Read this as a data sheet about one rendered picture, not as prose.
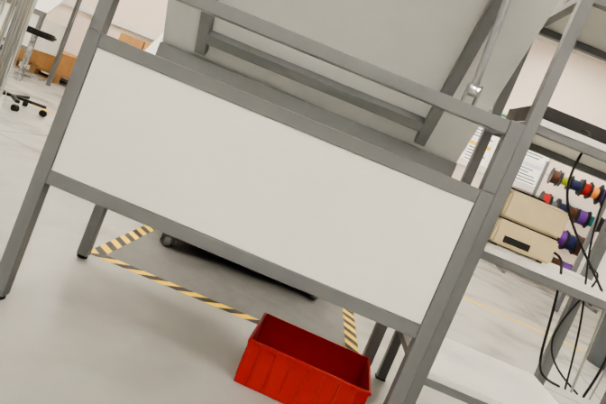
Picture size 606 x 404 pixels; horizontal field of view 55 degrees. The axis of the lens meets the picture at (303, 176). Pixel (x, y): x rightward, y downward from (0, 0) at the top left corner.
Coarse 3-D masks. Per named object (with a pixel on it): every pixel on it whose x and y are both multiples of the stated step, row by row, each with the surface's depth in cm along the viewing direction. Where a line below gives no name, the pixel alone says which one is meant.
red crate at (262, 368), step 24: (264, 336) 199; (288, 336) 199; (312, 336) 198; (264, 360) 171; (288, 360) 171; (312, 360) 198; (336, 360) 197; (360, 360) 196; (264, 384) 171; (288, 384) 171; (312, 384) 170; (336, 384) 170; (360, 384) 189
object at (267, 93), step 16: (160, 48) 215; (176, 48) 215; (192, 64) 215; (208, 64) 214; (224, 80) 214; (240, 80) 214; (272, 96) 214; (288, 96) 214; (304, 112) 214; (320, 112) 214; (336, 128) 214; (352, 128) 213; (368, 128) 213; (384, 144) 213; (400, 144) 213; (416, 160) 213; (432, 160) 213
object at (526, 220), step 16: (512, 192) 186; (512, 208) 185; (528, 208) 185; (544, 208) 185; (496, 224) 186; (512, 224) 186; (528, 224) 186; (544, 224) 186; (560, 224) 186; (496, 240) 186; (512, 240) 185; (528, 240) 186; (544, 240) 186; (528, 256) 187; (544, 256) 186
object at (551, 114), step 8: (512, 112) 209; (520, 112) 200; (552, 112) 182; (560, 112) 182; (520, 120) 196; (552, 120) 182; (560, 120) 182; (568, 120) 182; (576, 120) 182; (568, 128) 182; (576, 128) 182; (584, 128) 182; (592, 128) 181; (600, 128) 181; (592, 136) 182; (600, 136) 181
